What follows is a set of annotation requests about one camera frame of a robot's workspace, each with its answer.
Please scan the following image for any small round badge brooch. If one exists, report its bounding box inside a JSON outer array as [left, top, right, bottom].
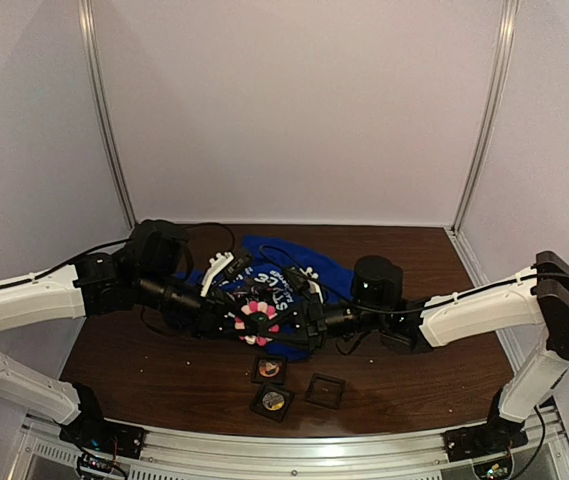
[[261, 391, 286, 411]]

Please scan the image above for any black camera cable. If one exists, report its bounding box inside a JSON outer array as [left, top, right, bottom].
[[259, 243, 435, 314], [138, 223, 238, 337]]

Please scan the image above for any right aluminium frame post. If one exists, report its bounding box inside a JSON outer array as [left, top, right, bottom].
[[451, 0, 520, 236]]

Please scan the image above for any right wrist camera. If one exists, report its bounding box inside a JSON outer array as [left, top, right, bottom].
[[283, 266, 324, 303]]

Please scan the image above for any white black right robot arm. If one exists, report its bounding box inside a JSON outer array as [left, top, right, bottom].
[[250, 251, 569, 429]]

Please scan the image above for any black display box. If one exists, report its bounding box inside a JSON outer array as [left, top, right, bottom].
[[251, 355, 287, 385], [304, 373, 346, 410], [249, 383, 295, 423]]

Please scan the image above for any pink flower plush brooch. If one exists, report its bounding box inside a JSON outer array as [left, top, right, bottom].
[[239, 304, 280, 347]]

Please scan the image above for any aluminium frame post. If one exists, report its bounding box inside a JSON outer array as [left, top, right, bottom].
[[77, 0, 137, 229], [451, 0, 520, 236]]

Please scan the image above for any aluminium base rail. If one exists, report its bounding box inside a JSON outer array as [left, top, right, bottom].
[[0, 405, 569, 479]]

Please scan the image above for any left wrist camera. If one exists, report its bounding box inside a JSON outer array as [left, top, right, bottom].
[[200, 248, 254, 298]]

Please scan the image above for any black display box upper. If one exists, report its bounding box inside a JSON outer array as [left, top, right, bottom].
[[251, 355, 287, 385]]

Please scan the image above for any left aluminium frame post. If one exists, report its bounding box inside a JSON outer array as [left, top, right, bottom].
[[77, 0, 137, 229]]

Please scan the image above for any black display box right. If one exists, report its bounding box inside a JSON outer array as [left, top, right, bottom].
[[304, 373, 346, 410]]

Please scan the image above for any black right camera cable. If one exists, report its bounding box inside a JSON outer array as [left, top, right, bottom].
[[259, 243, 435, 314]]

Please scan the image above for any black display box lower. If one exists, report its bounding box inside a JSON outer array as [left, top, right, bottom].
[[249, 383, 295, 423]]

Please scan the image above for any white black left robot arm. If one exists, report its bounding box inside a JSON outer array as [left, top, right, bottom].
[[0, 220, 276, 428]]

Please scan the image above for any black left camera cable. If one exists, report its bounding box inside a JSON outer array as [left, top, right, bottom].
[[138, 223, 238, 337]]

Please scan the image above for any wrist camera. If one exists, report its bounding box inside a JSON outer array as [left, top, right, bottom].
[[283, 266, 324, 303], [200, 248, 254, 298]]

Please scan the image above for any blue printed t-shirt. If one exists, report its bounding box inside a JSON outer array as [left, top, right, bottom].
[[188, 235, 353, 361]]

